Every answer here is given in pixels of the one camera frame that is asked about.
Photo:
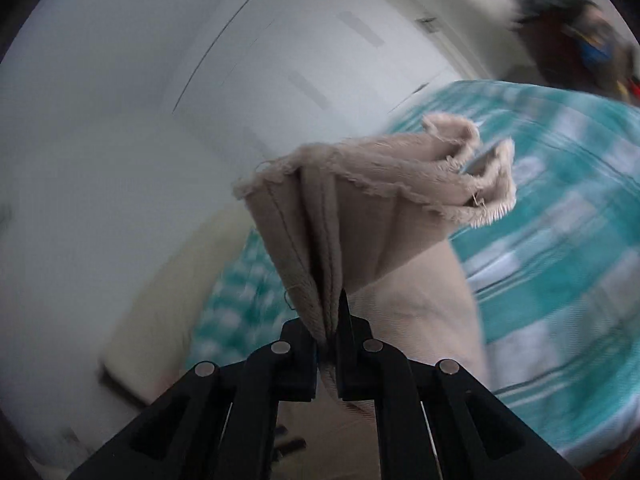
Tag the beige pants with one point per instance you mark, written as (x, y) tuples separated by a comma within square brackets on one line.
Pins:
[(369, 220)]

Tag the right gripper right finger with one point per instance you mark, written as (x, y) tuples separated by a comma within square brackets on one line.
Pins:
[(436, 421)]

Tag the white wardrobe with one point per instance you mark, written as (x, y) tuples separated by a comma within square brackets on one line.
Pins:
[(264, 76)]

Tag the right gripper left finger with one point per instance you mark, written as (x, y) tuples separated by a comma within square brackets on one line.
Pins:
[(216, 422)]

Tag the cream headboard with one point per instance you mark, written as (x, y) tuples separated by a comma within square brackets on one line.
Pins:
[(145, 353)]

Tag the teal plaid bed sheet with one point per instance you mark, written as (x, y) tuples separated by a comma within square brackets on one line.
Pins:
[(556, 281)]

